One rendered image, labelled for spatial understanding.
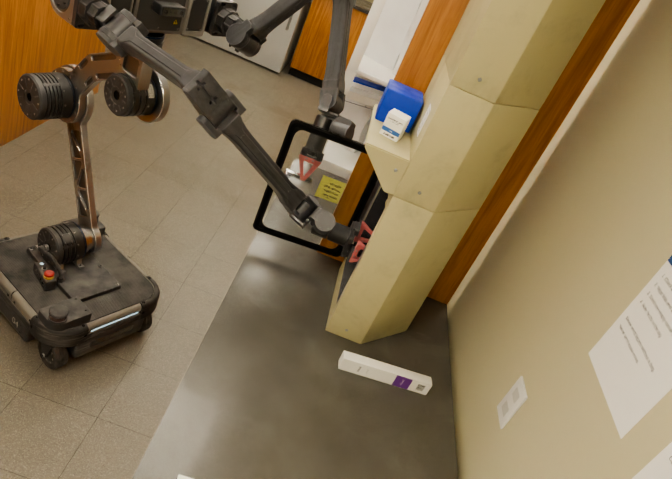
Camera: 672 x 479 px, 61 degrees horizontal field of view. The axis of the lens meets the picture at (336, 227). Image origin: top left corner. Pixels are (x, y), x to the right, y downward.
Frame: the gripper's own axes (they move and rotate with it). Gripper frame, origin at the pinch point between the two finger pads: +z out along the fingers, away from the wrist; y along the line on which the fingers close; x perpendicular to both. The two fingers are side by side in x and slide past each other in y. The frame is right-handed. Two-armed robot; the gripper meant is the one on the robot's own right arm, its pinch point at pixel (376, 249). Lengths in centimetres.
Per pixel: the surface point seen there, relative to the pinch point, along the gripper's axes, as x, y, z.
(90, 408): 116, 4, -71
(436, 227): -19.3, -11.6, 9.5
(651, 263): -46, -47, 39
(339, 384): 22.9, -32.7, 2.0
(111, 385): 116, 17, -69
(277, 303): 22.7, -11.5, -20.5
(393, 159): -33.1, -15.1, -8.6
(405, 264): -7.4, -14.7, 6.3
